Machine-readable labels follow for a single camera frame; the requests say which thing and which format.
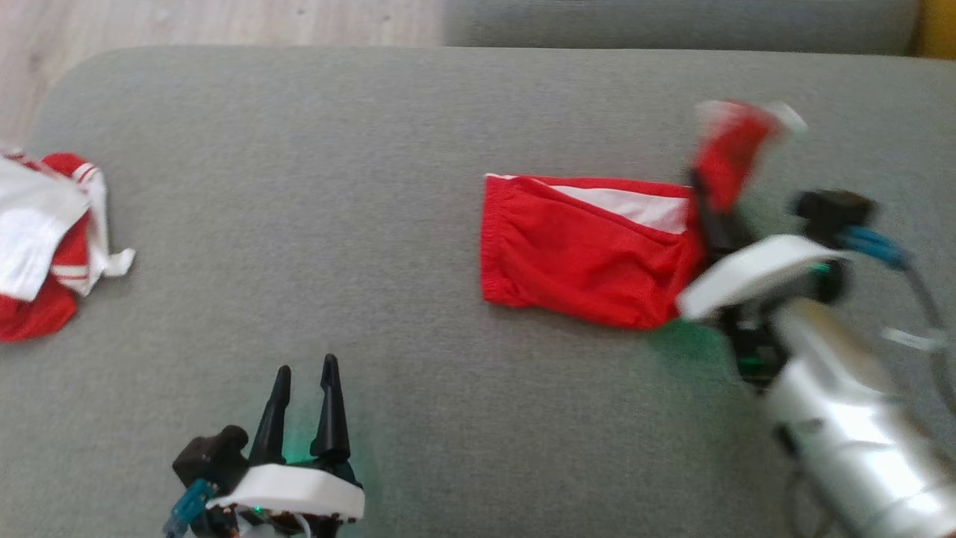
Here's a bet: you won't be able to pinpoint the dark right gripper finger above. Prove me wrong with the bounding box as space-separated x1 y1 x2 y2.
690 170 754 259

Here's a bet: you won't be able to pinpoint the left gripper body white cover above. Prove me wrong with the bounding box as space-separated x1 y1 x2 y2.
190 460 367 538

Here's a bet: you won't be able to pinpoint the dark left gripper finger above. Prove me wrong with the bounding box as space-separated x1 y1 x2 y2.
311 353 353 463
249 365 292 466

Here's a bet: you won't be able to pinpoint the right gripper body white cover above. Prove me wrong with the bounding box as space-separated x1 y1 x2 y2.
676 234 854 391

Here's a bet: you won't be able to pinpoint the red white sports shorts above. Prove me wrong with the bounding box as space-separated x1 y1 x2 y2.
480 99 809 331

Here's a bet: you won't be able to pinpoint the red white basketball jersey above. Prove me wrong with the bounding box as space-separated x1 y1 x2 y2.
0 146 137 344

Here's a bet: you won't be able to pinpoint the large grey sofa seat cushion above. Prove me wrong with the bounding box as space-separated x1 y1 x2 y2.
0 46 956 538

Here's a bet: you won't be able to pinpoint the small grey stitched sofa cushion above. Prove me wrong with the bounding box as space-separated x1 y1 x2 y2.
442 0 921 55

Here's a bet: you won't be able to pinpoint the left arm cable blue plug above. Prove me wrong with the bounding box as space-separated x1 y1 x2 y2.
163 478 219 538

